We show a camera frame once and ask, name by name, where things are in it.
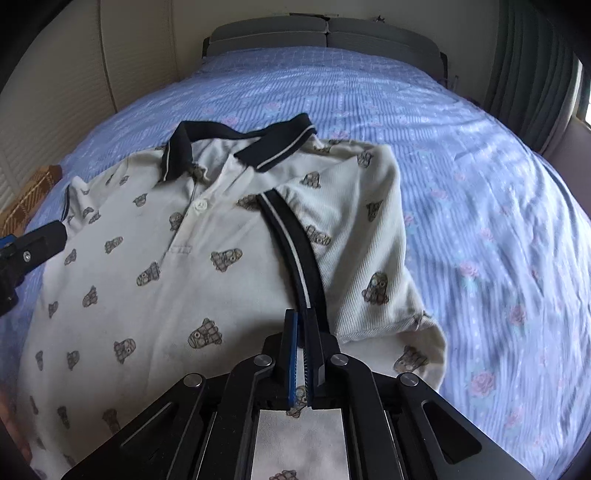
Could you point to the grey padded headboard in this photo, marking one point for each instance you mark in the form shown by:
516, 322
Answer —
363, 36

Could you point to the green curtain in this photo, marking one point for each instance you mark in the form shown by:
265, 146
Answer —
536, 77

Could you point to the blue striped floral duvet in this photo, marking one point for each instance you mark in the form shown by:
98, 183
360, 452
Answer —
497, 245

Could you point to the window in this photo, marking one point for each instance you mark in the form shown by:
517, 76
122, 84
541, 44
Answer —
582, 102

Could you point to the beige louvered wardrobe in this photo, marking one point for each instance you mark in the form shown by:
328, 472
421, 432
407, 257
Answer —
91, 61

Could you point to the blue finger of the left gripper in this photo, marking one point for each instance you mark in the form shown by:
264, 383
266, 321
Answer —
23, 254

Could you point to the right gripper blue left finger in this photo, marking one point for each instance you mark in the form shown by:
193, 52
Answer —
267, 381

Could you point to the white patterned polo shirt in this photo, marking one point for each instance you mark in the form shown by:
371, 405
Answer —
184, 258

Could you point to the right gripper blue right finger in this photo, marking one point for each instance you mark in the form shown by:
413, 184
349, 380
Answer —
340, 382

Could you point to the person's left hand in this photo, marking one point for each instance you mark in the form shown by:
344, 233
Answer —
8, 419

